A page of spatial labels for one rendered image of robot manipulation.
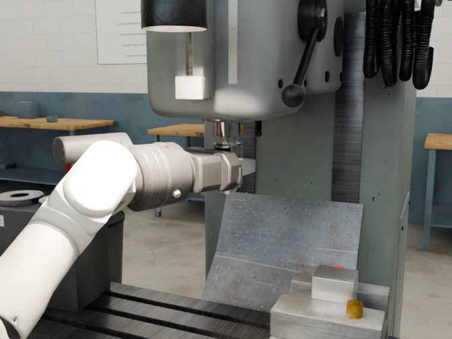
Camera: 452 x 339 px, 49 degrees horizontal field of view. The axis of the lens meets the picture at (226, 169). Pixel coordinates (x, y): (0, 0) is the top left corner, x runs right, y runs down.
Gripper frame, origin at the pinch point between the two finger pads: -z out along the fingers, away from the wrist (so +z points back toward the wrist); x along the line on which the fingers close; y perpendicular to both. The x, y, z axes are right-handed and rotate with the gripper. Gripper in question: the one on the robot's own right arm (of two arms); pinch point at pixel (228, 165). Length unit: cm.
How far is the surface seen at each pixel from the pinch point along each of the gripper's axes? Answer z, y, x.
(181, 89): 12.6, -11.8, -4.1
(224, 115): 6.4, -8.3, -5.8
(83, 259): 11.3, 20.0, 26.7
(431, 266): -297, 119, 89
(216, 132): 2.5, -5.2, 0.1
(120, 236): -83, 69, 167
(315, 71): -13.4, -14.6, -6.1
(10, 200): 19.3, 9.7, 39.5
